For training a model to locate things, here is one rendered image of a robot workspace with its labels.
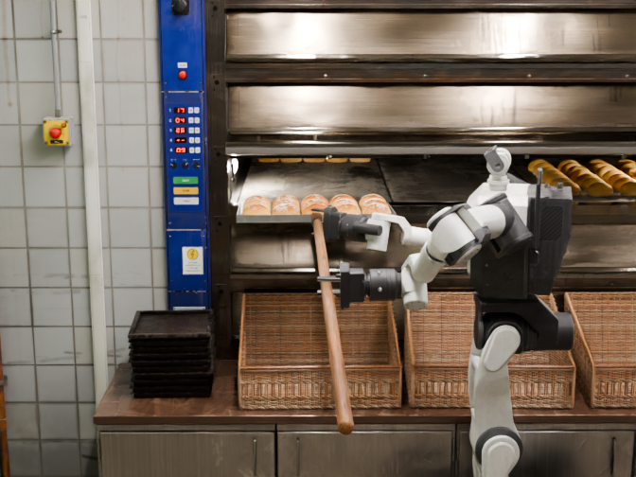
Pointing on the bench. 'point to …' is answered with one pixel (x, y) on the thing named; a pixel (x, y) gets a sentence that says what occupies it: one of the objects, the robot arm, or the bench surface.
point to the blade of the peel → (280, 216)
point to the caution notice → (192, 260)
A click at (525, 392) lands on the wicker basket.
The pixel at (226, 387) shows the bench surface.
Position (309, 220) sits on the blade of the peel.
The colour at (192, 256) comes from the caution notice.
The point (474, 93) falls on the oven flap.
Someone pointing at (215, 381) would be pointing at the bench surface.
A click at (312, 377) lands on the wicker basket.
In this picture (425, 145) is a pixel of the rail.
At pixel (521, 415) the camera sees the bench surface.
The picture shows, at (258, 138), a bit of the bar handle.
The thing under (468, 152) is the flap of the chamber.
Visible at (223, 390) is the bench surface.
